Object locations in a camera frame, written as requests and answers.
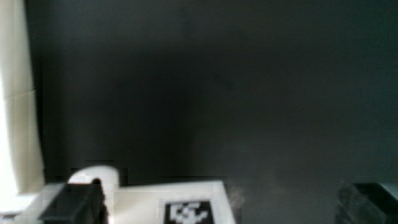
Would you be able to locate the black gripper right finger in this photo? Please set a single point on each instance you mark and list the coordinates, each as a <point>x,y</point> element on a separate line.
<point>368,204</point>

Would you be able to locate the white L-shaped table fence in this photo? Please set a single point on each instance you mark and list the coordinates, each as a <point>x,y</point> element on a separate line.
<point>22,178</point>

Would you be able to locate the white drawer box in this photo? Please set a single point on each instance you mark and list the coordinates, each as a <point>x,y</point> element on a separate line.
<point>180,203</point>

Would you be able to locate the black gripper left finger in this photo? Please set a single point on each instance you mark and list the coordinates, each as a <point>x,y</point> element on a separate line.
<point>77,207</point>

